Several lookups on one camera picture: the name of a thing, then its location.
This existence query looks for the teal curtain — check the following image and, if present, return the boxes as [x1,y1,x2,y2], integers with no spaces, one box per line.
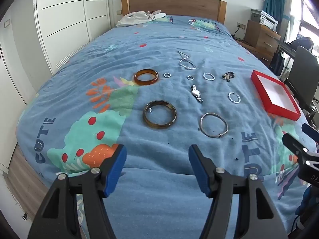
[263,0,292,29]

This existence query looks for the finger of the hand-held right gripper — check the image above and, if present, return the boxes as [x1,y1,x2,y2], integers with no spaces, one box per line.
[301,123,319,137]
[282,132,313,160]

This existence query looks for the silver wristwatch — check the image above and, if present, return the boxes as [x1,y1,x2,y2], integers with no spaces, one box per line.
[191,85,204,104]

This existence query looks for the white garment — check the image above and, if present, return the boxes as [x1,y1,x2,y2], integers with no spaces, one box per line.
[116,10,167,27]

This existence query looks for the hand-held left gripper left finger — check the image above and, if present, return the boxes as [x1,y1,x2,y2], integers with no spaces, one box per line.
[27,144,127,239]

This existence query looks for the white wardrobe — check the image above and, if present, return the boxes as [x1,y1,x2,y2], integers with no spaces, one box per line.
[0,0,112,105]

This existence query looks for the dark tortoiseshell bangle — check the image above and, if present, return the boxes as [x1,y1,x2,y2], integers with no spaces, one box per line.
[143,100,177,130]

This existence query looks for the grey office chair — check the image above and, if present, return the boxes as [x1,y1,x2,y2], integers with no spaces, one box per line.
[283,45,319,127]

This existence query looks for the beaded bracelet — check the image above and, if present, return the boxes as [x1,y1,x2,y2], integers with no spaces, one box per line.
[222,71,236,82]

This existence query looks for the plain silver bangle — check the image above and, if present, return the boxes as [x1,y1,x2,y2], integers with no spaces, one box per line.
[200,113,229,138]

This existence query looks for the glass desk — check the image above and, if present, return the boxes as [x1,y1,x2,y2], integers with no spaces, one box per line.
[279,41,319,60]

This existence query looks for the dark blue bag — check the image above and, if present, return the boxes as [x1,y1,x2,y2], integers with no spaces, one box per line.
[269,52,287,75]

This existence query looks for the orange amber bangle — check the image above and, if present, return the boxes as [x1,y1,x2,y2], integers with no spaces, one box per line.
[134,68,159,86]

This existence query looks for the white printer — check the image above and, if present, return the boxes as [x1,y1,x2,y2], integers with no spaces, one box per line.
[250,9,279,31]

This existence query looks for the black cable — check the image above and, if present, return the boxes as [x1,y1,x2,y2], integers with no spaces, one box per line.
[290,212,303,239]

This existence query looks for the wooden headboard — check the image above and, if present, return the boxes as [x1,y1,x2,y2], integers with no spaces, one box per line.
[121,0,227,25]

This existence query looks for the blue printed blanket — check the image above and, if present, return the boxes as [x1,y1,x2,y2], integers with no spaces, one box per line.
[15,15,319,239]

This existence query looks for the red cardboard box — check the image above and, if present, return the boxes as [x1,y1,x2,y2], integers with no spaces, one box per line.
[250,70,302,121]

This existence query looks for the dark backpack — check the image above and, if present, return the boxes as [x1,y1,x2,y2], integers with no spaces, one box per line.
[290,37,314,53]

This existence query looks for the silver chain necklace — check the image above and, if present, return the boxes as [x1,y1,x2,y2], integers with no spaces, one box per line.
[177,51,197,71]

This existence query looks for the wooden drawer cabinet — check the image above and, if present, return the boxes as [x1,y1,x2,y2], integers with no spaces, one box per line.
[243,20,282,66]

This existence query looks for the person's right hand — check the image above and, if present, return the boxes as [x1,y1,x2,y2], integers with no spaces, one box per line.
[295,185,315,216]

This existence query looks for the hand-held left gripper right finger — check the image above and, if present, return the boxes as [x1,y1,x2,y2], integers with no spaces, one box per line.
[188,144,288,239]

